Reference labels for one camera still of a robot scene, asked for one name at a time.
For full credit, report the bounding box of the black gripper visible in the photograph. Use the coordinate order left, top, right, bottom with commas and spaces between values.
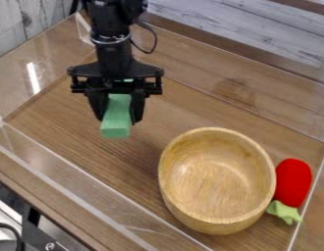
66, 40, 163, 124

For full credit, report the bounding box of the green rectangular block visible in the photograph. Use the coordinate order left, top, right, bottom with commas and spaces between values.
98, 94, 132, 138

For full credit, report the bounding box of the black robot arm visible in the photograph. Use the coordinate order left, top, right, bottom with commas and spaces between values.
66, 0, 163, 125

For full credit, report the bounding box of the brown wooden bowl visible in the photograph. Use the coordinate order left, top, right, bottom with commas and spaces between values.
159, 127, 276, 235

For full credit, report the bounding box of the red plush strawberry toy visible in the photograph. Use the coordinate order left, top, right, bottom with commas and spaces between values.
266, 158, 312, 226

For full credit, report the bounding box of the black metal stand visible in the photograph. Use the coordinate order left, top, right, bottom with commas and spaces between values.
22, 206, 67, 251

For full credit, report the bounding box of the clear acrylic corner bracket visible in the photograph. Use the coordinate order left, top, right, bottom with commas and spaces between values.
74, 13, 93, 46

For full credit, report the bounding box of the black cable loop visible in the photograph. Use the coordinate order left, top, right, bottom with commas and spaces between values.
0, 223, 25, 251

